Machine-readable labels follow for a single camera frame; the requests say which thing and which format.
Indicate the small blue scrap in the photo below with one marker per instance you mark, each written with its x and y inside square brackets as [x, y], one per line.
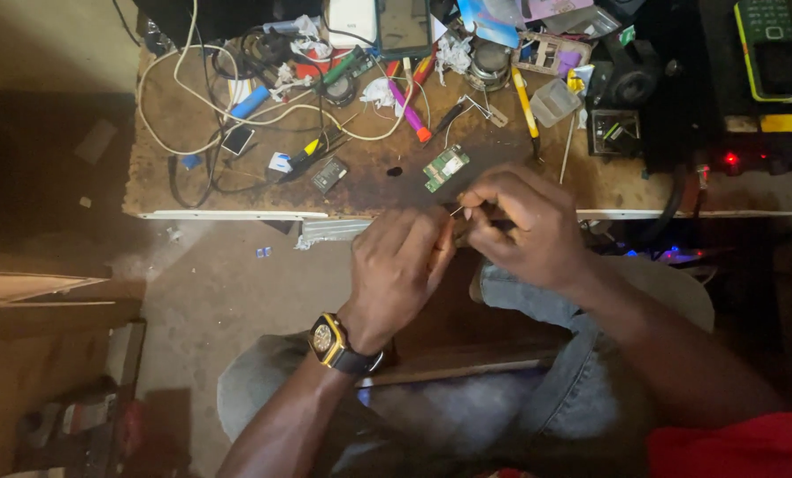
[263, 252]

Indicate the purple pen with orange tip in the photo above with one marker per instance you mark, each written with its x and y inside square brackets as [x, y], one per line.
[409, 111]

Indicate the black parts box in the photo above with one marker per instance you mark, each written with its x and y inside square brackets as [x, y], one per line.
[613, 133]

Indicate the small blue plastic piece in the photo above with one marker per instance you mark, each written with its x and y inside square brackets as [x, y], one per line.
[191, 161]

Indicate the person's right hand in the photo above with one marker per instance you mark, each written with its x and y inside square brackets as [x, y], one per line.
[535, 229]

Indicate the round black lens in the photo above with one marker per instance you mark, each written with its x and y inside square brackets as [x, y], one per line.
[339, 91]

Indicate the blue marker pen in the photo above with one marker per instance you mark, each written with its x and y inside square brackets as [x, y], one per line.
[249, 102]

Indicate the green circuit board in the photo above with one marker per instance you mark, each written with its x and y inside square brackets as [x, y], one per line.
[446, 167]

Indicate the person's left hand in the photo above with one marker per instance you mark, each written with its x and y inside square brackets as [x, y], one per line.
[392, 265]

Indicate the black phone battery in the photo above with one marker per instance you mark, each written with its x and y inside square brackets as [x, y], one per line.
[329, 176]

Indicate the black stand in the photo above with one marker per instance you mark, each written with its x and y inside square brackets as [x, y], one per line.
[625, 73]

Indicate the person's right fingers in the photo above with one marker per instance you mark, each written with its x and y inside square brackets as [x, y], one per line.
[487, 216]

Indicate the black bench power supply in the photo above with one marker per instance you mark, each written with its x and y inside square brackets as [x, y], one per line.
[734, 133]

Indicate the black bag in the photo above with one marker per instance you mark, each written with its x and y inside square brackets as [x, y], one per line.
[230, 16]

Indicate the clear plastic container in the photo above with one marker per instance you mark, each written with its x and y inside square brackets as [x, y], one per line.
[554, 103]

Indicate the yellow and black tool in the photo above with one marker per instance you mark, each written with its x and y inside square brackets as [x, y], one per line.
[306, 151]

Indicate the black smartphone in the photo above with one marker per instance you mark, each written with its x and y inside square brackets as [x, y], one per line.
[404, 26]

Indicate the yellow foil wrapper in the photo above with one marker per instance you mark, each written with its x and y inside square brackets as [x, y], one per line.
[576, 79]

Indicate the person's red shirt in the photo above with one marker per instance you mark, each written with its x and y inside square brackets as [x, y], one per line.
[734, 448]

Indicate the small black screen module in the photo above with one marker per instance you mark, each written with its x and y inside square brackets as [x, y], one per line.
[238, 140]

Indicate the person's left fingers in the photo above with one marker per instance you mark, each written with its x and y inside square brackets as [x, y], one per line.
[441, 242]

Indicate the blue plastic card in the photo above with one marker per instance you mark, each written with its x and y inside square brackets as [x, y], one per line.
[489, 23]

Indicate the white and blue adapter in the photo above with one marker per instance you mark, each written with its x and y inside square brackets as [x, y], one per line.
[279, 163]

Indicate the thin white stick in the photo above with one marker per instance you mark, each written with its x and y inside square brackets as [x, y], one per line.
[568, 149]

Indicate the gold and black wristwatch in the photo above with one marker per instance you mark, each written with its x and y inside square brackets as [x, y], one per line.
[333, 345]

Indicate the white power bank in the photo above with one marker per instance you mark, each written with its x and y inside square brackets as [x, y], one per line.
[352, 21]

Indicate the crumpled white tissue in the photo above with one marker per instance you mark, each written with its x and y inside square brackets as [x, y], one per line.
[288, 81]
[453, 53]
[306, 36]
[377, 93]

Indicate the round metal tin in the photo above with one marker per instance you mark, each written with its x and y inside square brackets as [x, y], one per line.
[489, 65]

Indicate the green and black keypad phone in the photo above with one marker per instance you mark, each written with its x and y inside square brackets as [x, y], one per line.
[771, 53]

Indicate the compartment parts tray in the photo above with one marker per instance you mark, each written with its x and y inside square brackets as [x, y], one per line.
[547, 53]

